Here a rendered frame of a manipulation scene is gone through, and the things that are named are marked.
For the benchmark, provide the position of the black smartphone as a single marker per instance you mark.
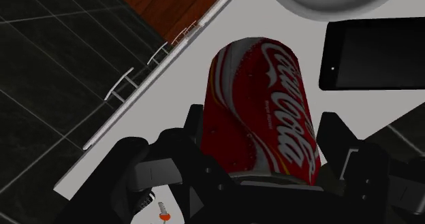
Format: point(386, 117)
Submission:
point(375, 57)

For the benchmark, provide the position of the red soda can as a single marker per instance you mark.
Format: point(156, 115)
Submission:
point(252, 117)

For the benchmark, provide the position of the small orange and silver object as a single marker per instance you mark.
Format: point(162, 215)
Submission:
point(164, 216)

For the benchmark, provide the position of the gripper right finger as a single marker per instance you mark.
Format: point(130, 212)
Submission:
point(368, 170)

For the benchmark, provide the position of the grey bowl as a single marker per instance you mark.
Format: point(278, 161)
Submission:
point(332, 1)

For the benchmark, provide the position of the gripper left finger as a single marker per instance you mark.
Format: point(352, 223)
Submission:
point(166, 150)

